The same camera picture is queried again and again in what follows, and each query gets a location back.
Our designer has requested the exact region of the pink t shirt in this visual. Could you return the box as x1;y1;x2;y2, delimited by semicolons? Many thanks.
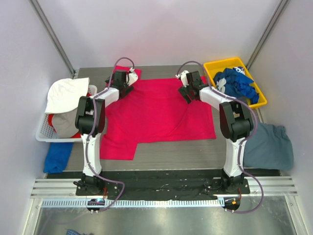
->
100;78;216;160

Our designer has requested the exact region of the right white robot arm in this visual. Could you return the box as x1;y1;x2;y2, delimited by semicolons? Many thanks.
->
176;70;254;193

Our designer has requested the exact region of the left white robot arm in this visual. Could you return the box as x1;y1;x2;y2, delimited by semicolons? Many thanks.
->
74;68;138;196

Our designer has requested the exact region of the yellow plastic tray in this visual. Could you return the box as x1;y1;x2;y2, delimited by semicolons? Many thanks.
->
203;57;267;109

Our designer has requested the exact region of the blue t shirt in tray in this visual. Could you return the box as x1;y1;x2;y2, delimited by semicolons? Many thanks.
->
213;67;260;104

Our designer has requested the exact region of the white t shirt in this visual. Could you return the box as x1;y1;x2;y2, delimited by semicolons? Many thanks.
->
45;77;89;114

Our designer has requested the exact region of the grey t shirt in basket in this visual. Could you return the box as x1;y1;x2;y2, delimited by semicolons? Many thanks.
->
52;109;78;139

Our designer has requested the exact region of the white plastic basket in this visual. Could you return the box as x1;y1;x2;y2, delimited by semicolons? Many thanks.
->
36;84;97;142

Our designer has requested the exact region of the blue cloth at left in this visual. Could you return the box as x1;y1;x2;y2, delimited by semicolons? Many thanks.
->
43;142;73;174

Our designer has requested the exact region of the grey-blue t shirt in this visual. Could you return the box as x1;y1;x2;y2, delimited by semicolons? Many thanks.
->
244;122;294;170

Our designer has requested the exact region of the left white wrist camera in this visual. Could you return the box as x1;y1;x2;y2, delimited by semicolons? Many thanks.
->
126;68;138;86

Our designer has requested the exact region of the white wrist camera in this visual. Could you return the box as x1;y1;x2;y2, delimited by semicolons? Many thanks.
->
126;68;138;86
176;70;189;87

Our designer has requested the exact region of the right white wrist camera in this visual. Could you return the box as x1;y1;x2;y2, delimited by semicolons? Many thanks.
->
176;70;189;87

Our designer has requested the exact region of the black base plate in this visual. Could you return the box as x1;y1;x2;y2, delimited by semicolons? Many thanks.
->
74;169;250;201

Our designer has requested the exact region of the white slotted cable duct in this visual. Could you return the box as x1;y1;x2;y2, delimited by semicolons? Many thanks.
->
42;197;224;209

